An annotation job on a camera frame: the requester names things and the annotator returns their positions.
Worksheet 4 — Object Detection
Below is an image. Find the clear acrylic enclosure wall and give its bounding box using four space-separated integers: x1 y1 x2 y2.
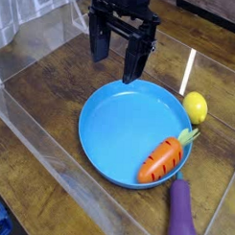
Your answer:
0 0 235 235

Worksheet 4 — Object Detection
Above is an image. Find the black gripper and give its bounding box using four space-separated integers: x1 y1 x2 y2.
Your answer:
89 0 160 84

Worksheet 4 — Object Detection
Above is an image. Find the yellow toy lemon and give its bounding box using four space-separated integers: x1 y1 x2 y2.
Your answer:
182 91 208 124

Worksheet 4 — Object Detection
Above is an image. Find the orange toy carrot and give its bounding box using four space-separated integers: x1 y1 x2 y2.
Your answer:
136 128 200 184

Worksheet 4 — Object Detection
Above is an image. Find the blue round plate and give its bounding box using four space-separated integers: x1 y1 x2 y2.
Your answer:
79 80 192 190

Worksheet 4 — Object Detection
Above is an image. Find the white gridded curtain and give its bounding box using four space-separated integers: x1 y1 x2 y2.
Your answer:
0 0 73 48

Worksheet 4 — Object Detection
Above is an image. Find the dark baseboard strip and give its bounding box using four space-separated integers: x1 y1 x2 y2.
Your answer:
176 0 235 34

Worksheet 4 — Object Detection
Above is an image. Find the purple toy eggplant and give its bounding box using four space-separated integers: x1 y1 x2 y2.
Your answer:
168 172 196 235

